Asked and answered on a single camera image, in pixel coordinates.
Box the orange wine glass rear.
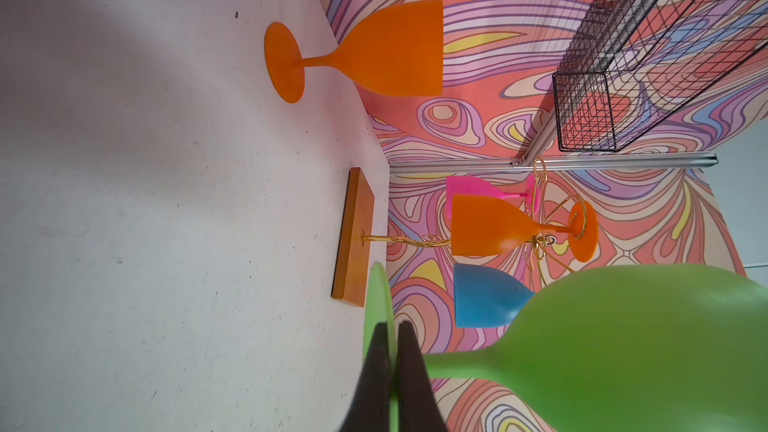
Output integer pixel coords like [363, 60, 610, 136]
[451, 194, 598, 262]

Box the magenta wine glass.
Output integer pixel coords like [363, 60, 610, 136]
[444, 174, 544, 221]

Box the green wine glass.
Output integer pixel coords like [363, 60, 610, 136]
[365, 264, 767, 431]

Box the blue wine glass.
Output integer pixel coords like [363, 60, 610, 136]
[453, 263, 534, 328]

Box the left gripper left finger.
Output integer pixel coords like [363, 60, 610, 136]
[339, 323, 392, 432]

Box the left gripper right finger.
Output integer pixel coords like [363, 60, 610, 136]
[395, 321, 448, 432]

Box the black wire basket back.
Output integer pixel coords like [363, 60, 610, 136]
[552, 0, 767, 153]

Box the orange wine glass front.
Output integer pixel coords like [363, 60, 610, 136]
[264, 0, 444, 103]

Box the gold wire rack wooden base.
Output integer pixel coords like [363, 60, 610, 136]
[330, 158, 589, 308]

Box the orange wine glass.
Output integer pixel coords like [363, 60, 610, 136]
[264, 0, 444, 103]
[451, 194, 598, 262]

